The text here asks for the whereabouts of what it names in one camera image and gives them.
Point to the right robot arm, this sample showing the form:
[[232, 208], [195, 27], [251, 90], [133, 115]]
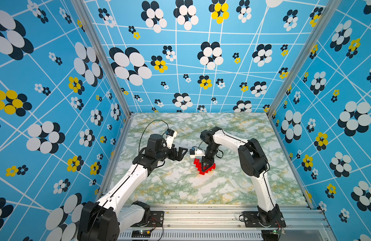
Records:
[[253, 162]]

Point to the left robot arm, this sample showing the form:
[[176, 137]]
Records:
[[104, 220]]

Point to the left aluminium corner post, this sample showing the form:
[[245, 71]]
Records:
[[95, 41]]

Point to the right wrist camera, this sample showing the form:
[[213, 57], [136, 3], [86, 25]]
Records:
[[196, 152]]

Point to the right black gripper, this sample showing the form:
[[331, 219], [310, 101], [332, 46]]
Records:
[[204, 161]]

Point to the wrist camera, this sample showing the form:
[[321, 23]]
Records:
[[170, 135], [196, 152]]

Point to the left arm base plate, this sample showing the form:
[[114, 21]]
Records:
[[154, 220]]

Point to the left black circuit board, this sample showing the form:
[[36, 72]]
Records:
[[141, 234]]

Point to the aluminium front rail frame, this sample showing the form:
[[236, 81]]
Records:
[[202, 222]]

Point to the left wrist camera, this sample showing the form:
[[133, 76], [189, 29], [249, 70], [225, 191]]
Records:
[[170, 135]]

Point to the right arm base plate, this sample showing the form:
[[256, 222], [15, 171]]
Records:
[[271, 220]]

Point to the right aluminium corner post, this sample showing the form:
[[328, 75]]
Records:
[[329, 11]]

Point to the aluminium corner post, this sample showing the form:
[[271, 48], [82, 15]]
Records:
[[95, 41], [329, 11]]

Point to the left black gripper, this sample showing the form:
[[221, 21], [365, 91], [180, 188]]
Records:
[[179, 155]]

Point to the red long lego brick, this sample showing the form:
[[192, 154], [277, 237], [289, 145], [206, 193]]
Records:
[[203, 172]]

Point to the right circuit board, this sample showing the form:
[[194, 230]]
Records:
[[272, 235]]

